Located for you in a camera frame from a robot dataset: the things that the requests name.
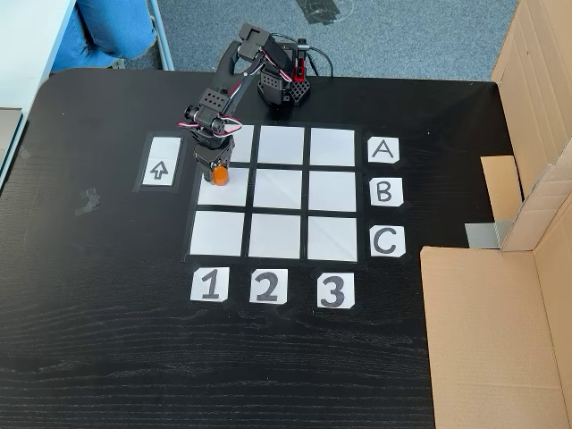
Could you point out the paper sheet letter C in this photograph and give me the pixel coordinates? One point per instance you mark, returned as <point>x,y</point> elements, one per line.
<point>388,241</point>

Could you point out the black floor tape patch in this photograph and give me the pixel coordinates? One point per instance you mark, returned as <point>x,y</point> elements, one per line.
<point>324,11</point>

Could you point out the white arrow paper sheet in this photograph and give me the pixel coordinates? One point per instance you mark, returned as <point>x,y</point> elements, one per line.
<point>162,149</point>

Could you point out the white desk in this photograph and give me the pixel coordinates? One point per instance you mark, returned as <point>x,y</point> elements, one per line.
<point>27,44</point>

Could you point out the grey laptop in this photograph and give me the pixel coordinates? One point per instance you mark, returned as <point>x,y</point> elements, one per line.
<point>9,143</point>

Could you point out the paper sheet letter A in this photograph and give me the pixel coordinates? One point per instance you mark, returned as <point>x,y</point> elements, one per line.
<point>383,151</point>

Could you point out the brown cardboard screen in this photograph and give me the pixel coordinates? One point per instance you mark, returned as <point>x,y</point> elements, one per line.
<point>482,335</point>

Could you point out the clear tape piece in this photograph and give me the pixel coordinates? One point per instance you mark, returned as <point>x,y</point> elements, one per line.
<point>25,155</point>

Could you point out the white paper grid square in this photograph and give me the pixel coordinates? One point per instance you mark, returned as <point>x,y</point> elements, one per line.
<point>228,195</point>
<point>274,236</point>
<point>281,145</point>
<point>278,188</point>
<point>333,147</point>
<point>332,238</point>
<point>332,191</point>
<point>243,147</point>
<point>217,233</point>

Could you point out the red and black clamp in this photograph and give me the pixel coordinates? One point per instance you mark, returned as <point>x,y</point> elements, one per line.
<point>298,71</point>

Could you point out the paper sheet number 2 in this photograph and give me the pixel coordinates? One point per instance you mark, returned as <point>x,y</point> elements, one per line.
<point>268,286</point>

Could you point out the paper sheet number 1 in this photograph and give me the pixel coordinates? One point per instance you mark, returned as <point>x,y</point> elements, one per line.
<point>210,285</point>

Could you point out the paper sheet letter B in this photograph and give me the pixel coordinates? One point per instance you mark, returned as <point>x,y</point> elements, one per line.
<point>387,191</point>

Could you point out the paper sheet number 3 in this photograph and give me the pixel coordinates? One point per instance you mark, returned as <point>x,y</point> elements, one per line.
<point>336,290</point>

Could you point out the pale blue metal leg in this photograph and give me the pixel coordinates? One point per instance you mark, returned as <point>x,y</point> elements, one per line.
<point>162,36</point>

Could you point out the crumpled tape scraps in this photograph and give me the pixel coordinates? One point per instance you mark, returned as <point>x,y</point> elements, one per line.
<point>91,203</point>

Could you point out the person's leg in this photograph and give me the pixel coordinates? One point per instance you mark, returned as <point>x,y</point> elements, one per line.
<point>107,27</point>

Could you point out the round orange token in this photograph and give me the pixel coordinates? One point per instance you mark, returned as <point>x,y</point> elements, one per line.
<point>221,176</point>

